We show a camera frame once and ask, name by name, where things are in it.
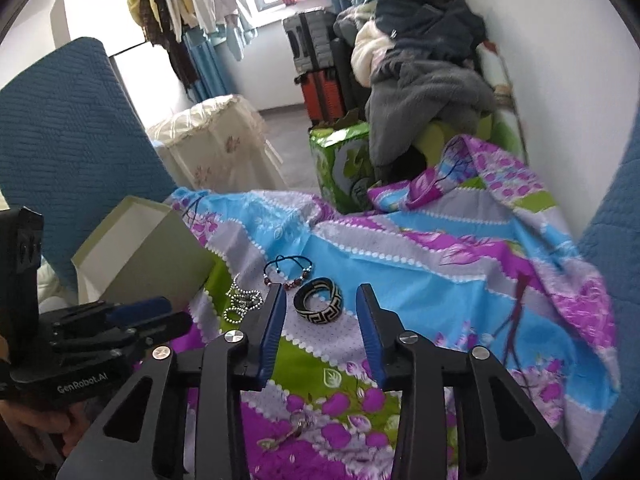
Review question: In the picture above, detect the white puffy comforter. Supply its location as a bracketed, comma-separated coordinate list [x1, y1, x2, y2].
[350, 22, 396, 88]

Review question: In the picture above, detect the silver ball chain necklace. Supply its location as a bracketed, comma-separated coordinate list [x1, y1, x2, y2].
[224, 274, 266, 323]

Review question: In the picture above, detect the green printed carton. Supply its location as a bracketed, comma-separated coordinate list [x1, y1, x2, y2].
[308, 122, 381, 213]

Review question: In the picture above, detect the dark beaded cord bracelet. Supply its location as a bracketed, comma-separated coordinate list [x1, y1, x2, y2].
[262, 255, 316, 292]

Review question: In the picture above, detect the grey hard suitcase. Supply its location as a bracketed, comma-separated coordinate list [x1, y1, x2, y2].
[282, 7, 341, 73]

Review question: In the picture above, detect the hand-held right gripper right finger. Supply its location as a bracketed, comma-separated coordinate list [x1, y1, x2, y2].
[356, 283, 583, 480]

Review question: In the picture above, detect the small key pendant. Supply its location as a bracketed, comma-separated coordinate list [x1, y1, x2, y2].
[257, 409, 316, 451]

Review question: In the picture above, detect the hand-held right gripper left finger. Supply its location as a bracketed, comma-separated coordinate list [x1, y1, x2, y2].
[56, 282, 288, 480]

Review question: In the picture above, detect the blue curtain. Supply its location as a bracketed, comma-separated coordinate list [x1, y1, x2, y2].
[182, 30, 236, 103]

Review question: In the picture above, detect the row of hanging clothes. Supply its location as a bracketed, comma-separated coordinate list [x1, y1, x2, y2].
[127, 0, 261, 86]

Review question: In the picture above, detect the green cushion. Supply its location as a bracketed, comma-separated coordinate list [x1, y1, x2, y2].
[415, 110, 526, 166]

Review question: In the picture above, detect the pale green cardboard box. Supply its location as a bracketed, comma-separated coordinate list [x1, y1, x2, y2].
[71, 196, 218, 306]

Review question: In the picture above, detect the dark jacket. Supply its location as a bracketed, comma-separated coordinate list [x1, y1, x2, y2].
[375, 0, 488, 86]

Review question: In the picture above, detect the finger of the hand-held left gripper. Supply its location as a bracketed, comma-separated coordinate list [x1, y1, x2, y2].
[134, 310, 193, 350]
[106, 296, 173, 326]

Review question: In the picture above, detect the person's left hand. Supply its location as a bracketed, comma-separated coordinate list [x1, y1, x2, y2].
[0, 400, 96, 466]

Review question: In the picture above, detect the grey fleece blanket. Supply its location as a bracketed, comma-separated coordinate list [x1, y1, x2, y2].
[364, 57, 498, 181]

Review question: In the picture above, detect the blue knit-covered chair back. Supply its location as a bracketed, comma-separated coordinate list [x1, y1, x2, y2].
[0, 37, 173, 306]

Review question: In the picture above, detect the floral striped blanket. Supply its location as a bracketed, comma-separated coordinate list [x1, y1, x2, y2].
[170, 134, 621, 480]

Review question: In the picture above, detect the black patterned bangle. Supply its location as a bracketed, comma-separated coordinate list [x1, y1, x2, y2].
[293, 276, 345, 324]

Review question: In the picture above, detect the black suitcase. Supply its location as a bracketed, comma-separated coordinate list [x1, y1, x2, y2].
[330, 35, 372, 121]

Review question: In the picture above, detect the red hard suitcase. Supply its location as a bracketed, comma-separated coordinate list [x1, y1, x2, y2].
[295, 67, 347, 123]

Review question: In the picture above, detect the blue checker-knit chair back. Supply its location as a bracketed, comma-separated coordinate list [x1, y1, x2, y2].
[575, 110, 640, 466]

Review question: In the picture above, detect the white wardrobe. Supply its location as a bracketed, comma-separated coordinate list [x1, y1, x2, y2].
[62, 0, 151, 116]

